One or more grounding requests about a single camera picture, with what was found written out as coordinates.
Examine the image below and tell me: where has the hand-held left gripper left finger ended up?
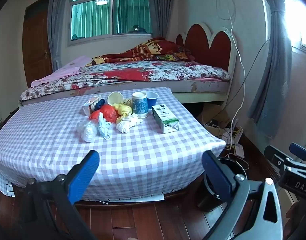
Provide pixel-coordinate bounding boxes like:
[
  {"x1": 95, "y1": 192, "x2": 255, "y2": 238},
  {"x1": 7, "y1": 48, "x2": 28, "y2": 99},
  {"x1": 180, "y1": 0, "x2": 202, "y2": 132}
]
[{"x1": 18, "y1": 150, "x2": 101, "y2": 240}]

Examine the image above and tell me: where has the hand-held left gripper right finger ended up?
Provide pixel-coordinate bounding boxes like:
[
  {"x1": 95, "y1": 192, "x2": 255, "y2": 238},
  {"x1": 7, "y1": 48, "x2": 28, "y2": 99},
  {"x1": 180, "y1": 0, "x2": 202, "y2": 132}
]
[{"x1": 201, "y1": 150, "x2": 291, "y2": 240}]

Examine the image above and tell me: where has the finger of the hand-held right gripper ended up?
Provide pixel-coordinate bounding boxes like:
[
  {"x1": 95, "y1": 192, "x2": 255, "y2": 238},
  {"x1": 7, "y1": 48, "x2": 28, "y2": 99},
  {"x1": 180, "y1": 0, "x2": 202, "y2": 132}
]
[
  {"x1": 289, "y1": 142, "x2": 306, "y2": 158},
  {"x1": 264, "y1": 145, "x2": 295, "y2": 167}
]

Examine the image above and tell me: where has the black trash bin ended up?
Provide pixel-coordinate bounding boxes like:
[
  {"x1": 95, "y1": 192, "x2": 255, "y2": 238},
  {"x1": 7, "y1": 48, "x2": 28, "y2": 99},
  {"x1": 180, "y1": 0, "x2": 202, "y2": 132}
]
[{"x1": 197, "y1": 156, "x2": 246, "y2": 212}]

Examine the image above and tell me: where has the clear plastic bag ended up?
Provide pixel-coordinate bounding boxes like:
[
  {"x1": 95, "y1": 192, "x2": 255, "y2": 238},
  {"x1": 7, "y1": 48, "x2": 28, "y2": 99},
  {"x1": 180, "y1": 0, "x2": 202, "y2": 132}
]
[{"x1": 76, "y1": 120, "x2": 98, "y2": 143}]

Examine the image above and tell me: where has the light blue white bag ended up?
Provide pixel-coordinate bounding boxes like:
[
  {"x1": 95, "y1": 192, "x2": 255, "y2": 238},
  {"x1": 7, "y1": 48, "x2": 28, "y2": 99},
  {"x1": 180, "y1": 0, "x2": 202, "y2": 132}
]
[{"x1": 97, "y1": 112, "x2": 113, "y2": 140}]

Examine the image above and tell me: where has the white knotted plastic bag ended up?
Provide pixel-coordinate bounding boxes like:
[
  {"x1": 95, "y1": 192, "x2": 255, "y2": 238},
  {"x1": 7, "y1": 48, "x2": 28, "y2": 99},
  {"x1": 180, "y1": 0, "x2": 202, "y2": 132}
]
[{"x1": 115, "y1": 113, "x2": 143, "y2": 133}]

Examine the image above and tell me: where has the red plastic bag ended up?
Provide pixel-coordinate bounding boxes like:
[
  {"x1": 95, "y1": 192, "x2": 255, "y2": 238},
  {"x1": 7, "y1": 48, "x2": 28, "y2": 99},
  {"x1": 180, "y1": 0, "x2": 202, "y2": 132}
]
[{"x1": 89, "y1": 104, "x2": 119, "y2": 123}]

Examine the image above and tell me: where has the blue cloth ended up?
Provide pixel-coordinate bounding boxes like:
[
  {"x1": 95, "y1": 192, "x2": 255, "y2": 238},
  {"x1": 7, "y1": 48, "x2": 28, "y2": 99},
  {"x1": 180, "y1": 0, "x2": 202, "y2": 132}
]
[{"x1": 94, "y1": 99, "x2": 106, "y2": 112}]

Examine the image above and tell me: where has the green and white carton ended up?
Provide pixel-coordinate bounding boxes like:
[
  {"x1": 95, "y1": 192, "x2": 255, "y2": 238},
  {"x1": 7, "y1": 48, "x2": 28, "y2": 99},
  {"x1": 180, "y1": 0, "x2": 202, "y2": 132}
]
[{"x1": 151, "y1": 104, "x2": 180, "y2": 134}]

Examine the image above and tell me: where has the yellow cloth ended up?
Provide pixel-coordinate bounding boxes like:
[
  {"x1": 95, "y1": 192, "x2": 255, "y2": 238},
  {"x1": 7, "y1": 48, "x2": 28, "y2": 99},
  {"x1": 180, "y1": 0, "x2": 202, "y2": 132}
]
[{"x1": 112, "y1": 102, "x2": 133, "y2": 118}]

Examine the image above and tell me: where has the blue patterned cup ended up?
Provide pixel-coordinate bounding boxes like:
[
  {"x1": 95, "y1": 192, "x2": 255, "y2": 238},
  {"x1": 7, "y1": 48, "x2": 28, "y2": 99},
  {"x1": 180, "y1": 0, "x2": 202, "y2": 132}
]
[{"x1": 132, "y1": 91, "x2": 150, "y2": 119}]

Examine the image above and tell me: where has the white router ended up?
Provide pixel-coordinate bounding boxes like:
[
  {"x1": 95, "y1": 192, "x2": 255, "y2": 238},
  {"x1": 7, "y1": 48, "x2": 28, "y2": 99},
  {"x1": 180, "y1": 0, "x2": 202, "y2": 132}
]
[{"x1": 231, "y1": 144, "x2": 245, "y2": 158}]

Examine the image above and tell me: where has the brown table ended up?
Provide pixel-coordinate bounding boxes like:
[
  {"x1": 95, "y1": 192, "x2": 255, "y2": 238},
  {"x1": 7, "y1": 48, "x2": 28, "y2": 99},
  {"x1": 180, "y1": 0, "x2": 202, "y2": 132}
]
[{"x1": 165, "y1": 189, "x2": 193, "y2": 198}]

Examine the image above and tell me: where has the purple checked tablecloth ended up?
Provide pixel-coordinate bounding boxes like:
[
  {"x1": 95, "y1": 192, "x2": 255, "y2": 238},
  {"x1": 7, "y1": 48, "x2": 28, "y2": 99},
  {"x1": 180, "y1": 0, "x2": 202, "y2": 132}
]
[{"x1": 0, "y1": 87, "x2": 226, "y2": 202}]

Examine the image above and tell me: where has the cardboard box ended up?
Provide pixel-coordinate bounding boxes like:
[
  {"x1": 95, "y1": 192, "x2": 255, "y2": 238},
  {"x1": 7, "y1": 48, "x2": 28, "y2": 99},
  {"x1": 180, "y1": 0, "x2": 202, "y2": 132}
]
[{"x1": 203, "y1": 110, "x2": 234, "y2": 130}]

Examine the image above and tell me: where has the small printed carton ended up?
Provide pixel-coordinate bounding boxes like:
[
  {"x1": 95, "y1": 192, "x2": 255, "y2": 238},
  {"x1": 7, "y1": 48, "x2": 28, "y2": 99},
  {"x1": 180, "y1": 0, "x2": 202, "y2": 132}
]
[{"x1": 82, "y1": 95, "x2": 102, "y2": 117}]

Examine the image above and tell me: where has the grey curtain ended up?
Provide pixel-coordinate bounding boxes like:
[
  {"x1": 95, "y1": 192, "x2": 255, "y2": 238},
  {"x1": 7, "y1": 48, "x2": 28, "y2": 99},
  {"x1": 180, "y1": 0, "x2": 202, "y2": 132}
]
[
  {"x1": 147, "y1": 0, "x2": 176, "y2": 38},
  {"x1": 47, "y1": 0, "x2": 74, "y2": 70},
  {"x1": 248, "y1": 0, "x2": 294, "y2": 139}
]

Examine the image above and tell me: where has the white grid sheet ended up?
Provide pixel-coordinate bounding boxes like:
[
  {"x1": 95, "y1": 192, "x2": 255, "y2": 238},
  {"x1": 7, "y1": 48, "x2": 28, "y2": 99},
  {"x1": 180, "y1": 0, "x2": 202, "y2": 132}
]
[{"x1": 0, "y1": 167, "x2": 166, "y2": 203}]

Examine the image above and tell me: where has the bed with floral quilt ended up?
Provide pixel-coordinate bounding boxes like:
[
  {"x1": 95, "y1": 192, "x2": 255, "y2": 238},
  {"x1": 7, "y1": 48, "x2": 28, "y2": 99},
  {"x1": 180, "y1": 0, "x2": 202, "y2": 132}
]
[{"x1": 19, "y1": 22, "x2": 238, "y2": 109}]

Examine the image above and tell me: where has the white paper cup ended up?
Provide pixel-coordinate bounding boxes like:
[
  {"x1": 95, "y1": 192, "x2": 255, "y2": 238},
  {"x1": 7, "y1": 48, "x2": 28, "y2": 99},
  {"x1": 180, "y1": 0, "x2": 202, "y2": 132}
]
[{"x1": 107, "y1": 91, "x2": 125, "y2": 105}]

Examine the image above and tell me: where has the mattress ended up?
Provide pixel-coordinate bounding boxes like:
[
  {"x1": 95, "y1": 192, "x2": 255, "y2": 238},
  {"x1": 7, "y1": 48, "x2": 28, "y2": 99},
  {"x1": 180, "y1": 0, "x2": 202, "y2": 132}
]
[{"x1": 168, "y1": 79, "x2": 231, "y2": 94}]

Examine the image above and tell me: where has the pink cloth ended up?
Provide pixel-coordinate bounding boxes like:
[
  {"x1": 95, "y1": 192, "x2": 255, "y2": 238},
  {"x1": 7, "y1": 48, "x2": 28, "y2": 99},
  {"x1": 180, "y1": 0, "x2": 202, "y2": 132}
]
[{"x1": 30, "y1": 56, "x2": 93, "y2": 87}]

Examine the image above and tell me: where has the bed with floral sheet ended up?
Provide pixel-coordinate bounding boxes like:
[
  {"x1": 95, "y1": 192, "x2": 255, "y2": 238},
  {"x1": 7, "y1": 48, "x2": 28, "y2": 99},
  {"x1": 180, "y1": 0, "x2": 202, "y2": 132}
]
[{"x1": 20, "y1": 61, "x2": 231, "y2": 102}]

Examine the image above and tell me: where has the small side window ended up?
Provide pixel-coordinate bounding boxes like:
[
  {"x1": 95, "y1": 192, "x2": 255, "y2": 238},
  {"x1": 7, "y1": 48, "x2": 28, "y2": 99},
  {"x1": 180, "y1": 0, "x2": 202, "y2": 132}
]
[{"x1": 283, "y1": 0, "x2": 306, "y2": 53}]

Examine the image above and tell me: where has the red headboard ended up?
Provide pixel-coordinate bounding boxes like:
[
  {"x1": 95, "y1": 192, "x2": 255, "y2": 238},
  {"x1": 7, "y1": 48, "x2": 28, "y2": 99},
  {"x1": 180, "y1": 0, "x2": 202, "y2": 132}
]
[{"x1": 175, "y1": 22, "x2": 237, "y2": 73}]

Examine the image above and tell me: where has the wooden door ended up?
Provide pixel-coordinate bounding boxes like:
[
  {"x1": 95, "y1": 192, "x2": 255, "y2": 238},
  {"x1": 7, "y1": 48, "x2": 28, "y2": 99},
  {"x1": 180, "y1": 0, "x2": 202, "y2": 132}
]
[{"x1": 22, "y1": 0, "x2": 53, "y2": 88}]

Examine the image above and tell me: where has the red printed blanket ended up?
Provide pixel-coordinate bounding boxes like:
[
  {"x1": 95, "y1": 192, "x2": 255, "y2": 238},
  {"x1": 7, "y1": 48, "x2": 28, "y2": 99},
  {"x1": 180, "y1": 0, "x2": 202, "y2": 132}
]
[{"x1": 83, "y1": 37, "x2": 195, "y2": 68}]

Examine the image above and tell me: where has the large window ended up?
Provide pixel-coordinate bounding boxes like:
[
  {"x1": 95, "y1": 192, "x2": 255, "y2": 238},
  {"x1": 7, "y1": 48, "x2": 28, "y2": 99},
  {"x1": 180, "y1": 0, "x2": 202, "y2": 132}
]
[{"x1": 66, "y1": 0, "x2": 153, "y2": 47}]

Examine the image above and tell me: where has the white cable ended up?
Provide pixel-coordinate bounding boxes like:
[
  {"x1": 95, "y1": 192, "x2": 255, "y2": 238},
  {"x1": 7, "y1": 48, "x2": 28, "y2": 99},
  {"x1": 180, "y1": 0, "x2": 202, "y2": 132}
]
[{"x1": 227, "y1": 0, "x2": 246, "y2": 135}]

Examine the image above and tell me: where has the thin white wire loop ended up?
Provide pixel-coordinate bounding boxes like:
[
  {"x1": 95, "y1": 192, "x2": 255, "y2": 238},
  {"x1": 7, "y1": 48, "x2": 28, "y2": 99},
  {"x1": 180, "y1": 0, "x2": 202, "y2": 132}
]
[{"x1": 215, "y1": 0, "x2": 236, "y2": 20}]

